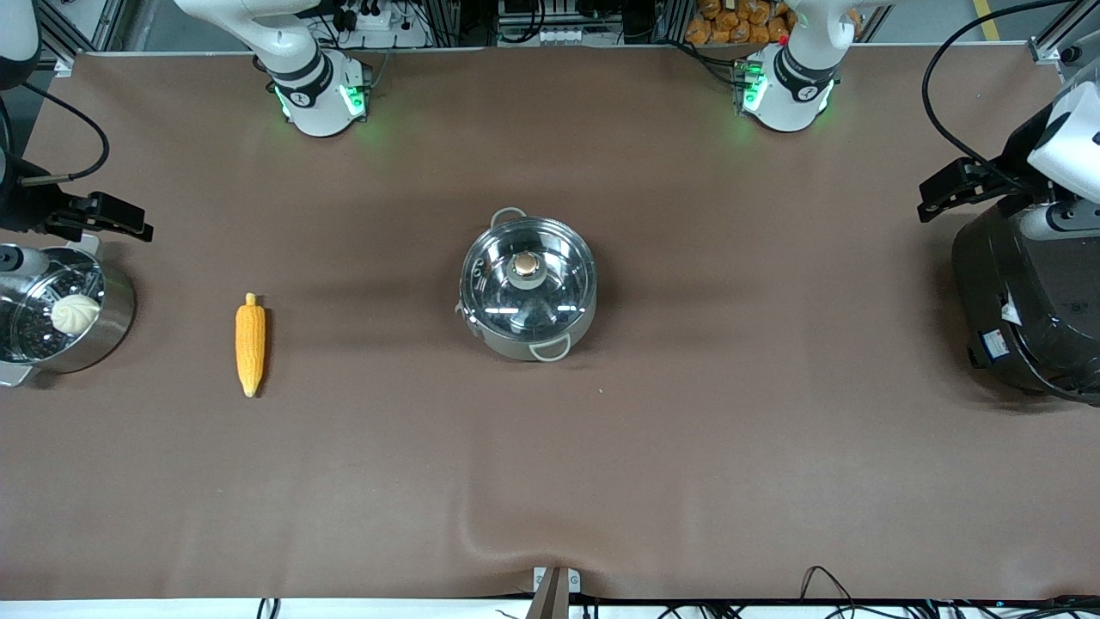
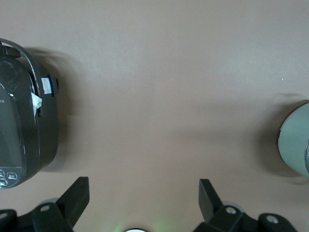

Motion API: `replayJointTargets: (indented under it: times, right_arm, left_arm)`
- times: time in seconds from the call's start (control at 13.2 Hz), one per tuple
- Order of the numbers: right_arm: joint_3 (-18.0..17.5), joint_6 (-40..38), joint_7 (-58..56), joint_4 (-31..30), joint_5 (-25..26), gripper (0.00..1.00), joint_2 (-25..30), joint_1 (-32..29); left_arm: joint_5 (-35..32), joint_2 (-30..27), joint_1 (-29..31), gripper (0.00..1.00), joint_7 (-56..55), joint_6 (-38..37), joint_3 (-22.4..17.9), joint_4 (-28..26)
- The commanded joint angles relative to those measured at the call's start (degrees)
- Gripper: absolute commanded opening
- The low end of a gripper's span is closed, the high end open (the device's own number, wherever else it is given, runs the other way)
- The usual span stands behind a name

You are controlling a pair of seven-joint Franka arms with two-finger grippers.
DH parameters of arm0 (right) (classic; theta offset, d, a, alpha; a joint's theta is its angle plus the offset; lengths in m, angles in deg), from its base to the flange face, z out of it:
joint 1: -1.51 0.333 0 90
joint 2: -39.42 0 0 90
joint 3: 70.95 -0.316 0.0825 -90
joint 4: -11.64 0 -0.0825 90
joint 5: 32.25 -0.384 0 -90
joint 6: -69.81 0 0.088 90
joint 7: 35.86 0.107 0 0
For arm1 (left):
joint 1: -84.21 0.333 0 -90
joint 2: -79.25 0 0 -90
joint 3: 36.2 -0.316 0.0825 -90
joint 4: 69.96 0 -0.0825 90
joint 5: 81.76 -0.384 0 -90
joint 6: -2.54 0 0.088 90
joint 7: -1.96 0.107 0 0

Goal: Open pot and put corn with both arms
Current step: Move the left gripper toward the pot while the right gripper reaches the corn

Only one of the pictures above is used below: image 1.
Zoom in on yellow corn cob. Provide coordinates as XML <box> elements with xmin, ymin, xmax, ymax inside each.
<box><xmin>235</xmin><ymin>292</ymin><xmax>266</xmax><ymax>398</ymax></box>

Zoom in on glass pot lid with knob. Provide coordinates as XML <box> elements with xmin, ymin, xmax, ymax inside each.
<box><xmin>461</xmin><ymin>217</ymin><xmax>596</xmax><ymax>341</ymax></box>

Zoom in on stainless steel steamer pot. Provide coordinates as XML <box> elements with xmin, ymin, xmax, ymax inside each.
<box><xmin>0</xmin><ymin>239</ymin><xmax>137</xmax><ymax>388</ymax></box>

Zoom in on stainless steel cooking pot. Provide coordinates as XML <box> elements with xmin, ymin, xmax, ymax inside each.
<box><xmin>455</xmin><ymin>206</ymin><xmax>598</xmax><ymax>363</ymax></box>

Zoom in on white steamed bun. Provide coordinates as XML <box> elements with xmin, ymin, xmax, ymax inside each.
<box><xmin>51</xmin><ymin>294</ymin><xmax>101</xmax><ymax>335</ymax></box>

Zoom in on black rice cooker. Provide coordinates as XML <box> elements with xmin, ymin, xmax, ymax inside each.
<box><xmin>951</xmin><ymin>196</ymin><xmax>1100</xmax><ymax>407</ymax></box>

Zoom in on orange snack packets pile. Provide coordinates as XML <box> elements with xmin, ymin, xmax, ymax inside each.
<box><xmin>685</xmin><ymin>0</ymin><xmax>793</xmax><ymax>46</ymax></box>

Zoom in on white power strip with plugs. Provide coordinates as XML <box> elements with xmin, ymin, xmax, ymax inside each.
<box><xmin>339</xmin><ymin>0</ymin><xmax>428</xmax><ymax>49</ymax></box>

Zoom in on brown table mat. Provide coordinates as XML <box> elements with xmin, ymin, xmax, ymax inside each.
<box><xmin>0</xmin><ymin>45</ymin><xmax>1100</xmax><ymax>603</ymax></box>

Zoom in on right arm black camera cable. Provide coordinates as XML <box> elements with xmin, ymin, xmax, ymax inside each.
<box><xmin>0</xmin><ymin>82</ymin><xmax>111</xmax><ymax>187</ymax></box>

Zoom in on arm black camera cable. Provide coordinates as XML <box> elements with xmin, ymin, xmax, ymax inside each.
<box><xmin>921</xmin><ymin>0</ymin><xmax>1100</xmax><ymax>177</ymax></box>
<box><xmin>0</xmin><ymin>82</ymin><xmax>111</xmax><ymax>187</ymax></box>

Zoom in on aluminium frame profile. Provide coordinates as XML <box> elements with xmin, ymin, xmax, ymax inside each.
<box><xmin>1027</xmin><ymin>0</ymin><xmax>1100</xmax><ymax>66</ymax></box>
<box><xmin>39</xmin><ymin>0</ymin><xmax>130</xmax><ymax>78</ymax></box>

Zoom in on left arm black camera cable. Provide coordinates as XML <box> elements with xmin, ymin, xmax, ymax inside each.
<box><xmin>921</xmin><ymin>0</ymin><xmax>1100</xmax><ymax>177</ymax></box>

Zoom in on black looped cable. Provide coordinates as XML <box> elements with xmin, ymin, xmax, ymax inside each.
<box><xmin>799</xmin><ymin>565</ymin><xmax>860</xmax><ymax>603</ymax></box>

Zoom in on metal table edge bracket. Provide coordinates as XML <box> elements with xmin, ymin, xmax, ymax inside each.
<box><xmin>526</xmin><ymin>566</ymin><xmax>583</xmax><ymax>619</ymax></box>

